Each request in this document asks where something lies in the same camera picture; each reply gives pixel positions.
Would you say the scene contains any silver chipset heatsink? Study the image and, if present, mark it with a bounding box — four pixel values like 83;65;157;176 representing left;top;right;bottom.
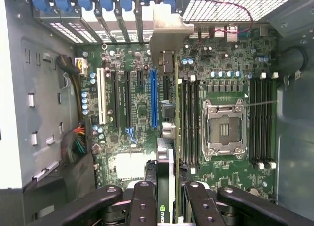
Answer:
115;151;146;182

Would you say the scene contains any long black expansion slot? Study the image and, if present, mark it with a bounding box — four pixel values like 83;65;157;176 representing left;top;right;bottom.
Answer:
163;75;170;101
124;70;133;128
111;70;121;128

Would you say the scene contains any white power connector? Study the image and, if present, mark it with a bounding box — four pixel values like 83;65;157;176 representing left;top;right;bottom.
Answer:
74;57;89;76

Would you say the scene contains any black looped cable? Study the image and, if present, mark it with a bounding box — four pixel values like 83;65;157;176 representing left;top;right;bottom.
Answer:
278;45;309;76

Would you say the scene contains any thin metal locking lever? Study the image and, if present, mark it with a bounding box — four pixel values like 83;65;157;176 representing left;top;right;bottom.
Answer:
244;100;279;108

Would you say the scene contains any multicolour power wire bundle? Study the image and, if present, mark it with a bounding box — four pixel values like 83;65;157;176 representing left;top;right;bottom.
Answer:
61;121;87;164

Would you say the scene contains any black RAM slot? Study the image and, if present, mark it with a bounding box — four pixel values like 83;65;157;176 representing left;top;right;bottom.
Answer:
262;72;268;169
194;76;201;167
267;72;277;170
249;73;256;169
182;75;188;167
256;72;262;170
187;75;194;174

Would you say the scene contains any black sleeved power cable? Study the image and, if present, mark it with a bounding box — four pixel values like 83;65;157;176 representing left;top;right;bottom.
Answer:
55;54;83;120

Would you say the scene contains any black open PC case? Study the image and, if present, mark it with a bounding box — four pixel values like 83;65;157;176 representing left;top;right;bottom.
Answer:
0;0;314;226

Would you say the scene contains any silver CPU socket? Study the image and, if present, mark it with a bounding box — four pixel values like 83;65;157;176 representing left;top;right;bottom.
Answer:
201;98;248;160

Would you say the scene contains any red black twisted wire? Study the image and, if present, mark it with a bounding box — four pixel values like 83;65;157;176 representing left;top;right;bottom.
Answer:
193;0;254;52

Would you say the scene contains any short black expansion slot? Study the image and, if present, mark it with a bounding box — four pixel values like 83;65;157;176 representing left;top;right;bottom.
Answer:
136;70;144;88

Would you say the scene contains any white expansion slot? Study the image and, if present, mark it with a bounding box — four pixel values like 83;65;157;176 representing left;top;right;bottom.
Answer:
96;67;108;125

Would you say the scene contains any green motherboard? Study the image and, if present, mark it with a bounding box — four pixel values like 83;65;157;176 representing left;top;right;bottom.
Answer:
73;23;280;204

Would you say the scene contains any blue expansion slot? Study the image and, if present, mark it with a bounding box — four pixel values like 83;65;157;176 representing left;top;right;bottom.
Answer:
150;68;158;129

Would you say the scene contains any black fan shroud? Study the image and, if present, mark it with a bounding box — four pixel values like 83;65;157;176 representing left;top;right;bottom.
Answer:
23;152;97;226

